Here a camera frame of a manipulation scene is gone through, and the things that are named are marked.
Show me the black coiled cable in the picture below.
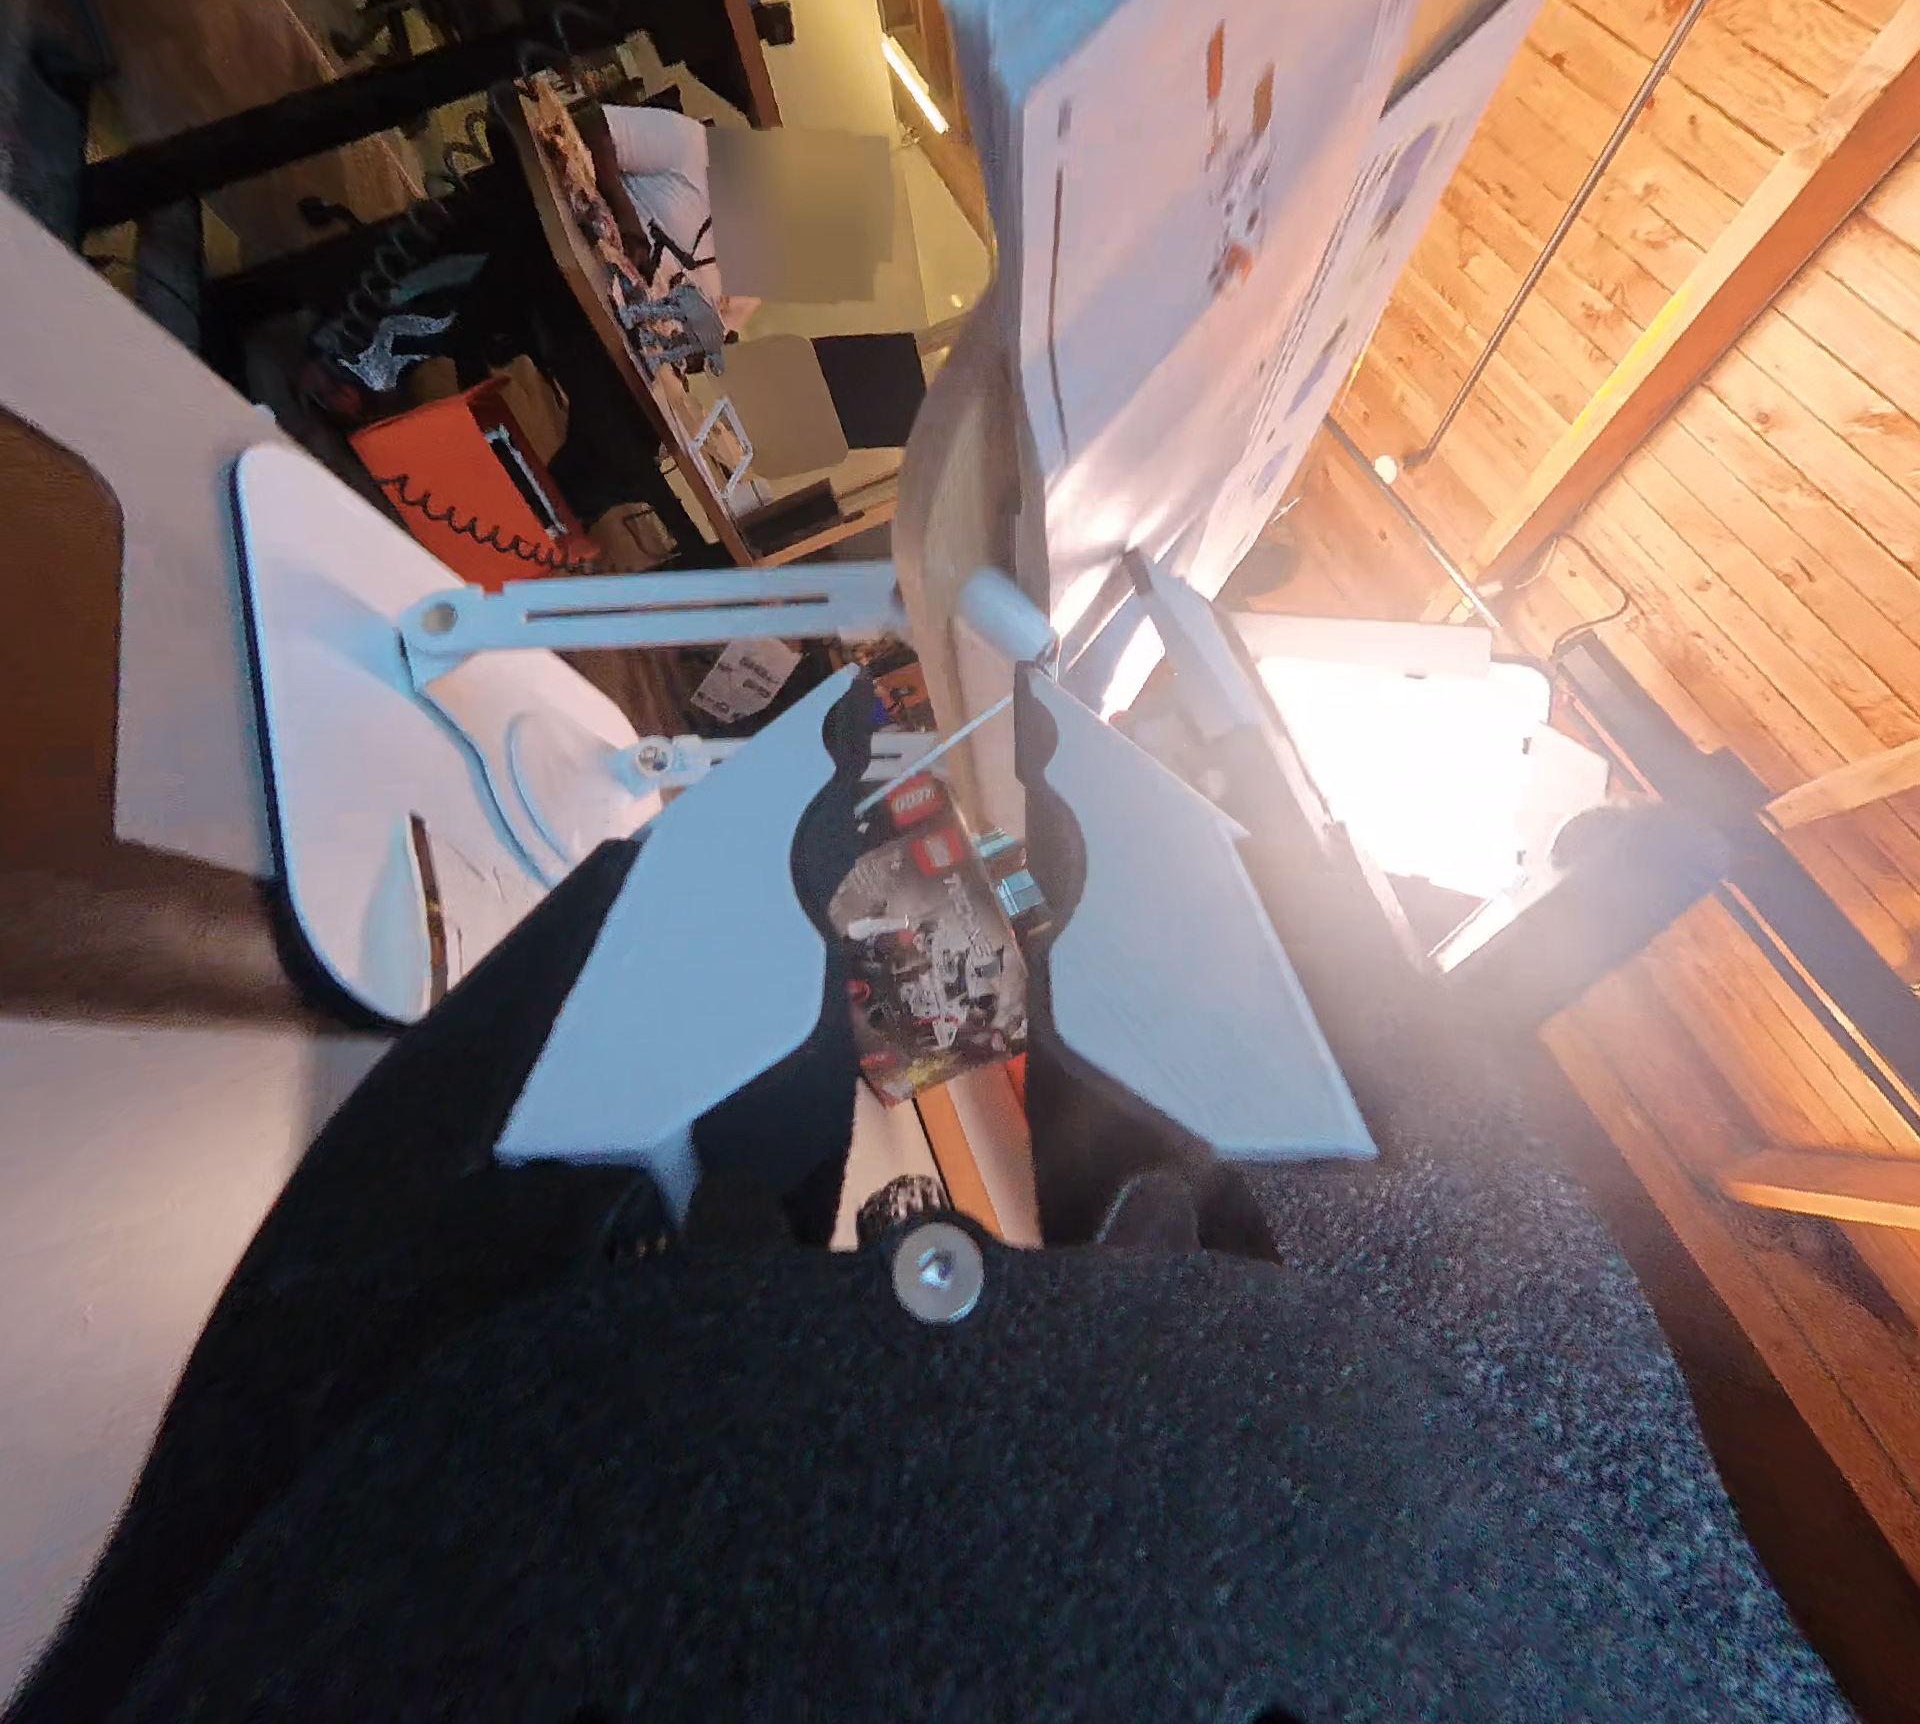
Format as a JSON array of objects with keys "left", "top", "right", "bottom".
[{"left": 379, "top": 475, "right": 600, "bottom": 569}]

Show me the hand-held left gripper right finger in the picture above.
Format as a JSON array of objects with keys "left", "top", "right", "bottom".
[{"left": 1010, "top": 667, "right": 1384, "bottom": 1242}]

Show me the orange plastic bin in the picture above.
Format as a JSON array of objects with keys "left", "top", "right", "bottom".
[{"left": 351, "top": 374, "right": 606, "bottom": 587}]

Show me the lego set box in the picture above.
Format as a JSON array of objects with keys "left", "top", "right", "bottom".
[{"left": 827, "top": 770, "right": 1041, "bottom": 1108}]

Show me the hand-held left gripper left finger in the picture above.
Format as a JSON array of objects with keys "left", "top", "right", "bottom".
[{"left": 494, "top": 667, "right": 880, "bottom": 1238}]

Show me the bright ceiling light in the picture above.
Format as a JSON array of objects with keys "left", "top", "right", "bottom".
[{"left": 1246, "top": 612, "right": 1616, "bottom": 983}]

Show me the white wooden book stand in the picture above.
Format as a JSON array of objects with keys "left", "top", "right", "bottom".
[{"left": 229, "top": 292, "right": 1503, "bottom": 1025}]

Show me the lego instruction booklet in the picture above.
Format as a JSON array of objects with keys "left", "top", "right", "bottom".
[{"left": 944, "top": 0, "right": 1644, "bottom": 623}]

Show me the grey lego walker model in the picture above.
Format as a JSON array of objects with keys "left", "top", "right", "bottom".
[{"left": 613, "top": 281, "right": 733, "bottom": 377}]

